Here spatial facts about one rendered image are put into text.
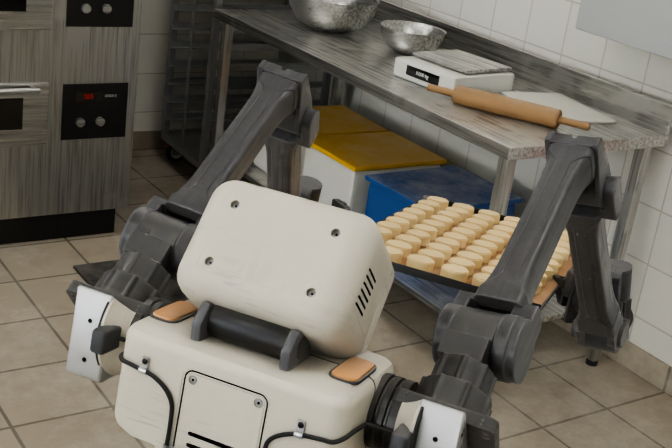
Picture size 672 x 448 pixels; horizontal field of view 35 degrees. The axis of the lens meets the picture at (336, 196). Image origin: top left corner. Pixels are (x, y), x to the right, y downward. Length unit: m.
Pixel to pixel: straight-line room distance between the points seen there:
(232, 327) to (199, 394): 0.08
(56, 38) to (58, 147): 0.43
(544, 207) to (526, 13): 2.85
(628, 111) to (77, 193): 2.11
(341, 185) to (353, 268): 2.97
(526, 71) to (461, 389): 2.99
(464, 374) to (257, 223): 0.28
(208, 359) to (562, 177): 0.55
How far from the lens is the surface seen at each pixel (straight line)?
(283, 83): 1.60
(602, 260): 1.68
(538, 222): 1.37
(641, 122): 3.73
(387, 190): 3.83
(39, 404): 3.27
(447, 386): 1.18
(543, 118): 3.43
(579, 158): 1.46
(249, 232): 1.17
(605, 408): 3.69
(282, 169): 1.77
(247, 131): 1.52
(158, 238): 1.37
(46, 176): 4.20
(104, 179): 4.29
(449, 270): 1.88
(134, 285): 1.32
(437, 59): 3.77
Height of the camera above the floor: 1.73
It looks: 20 degrees down
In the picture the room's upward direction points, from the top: 8 degrees clockwise
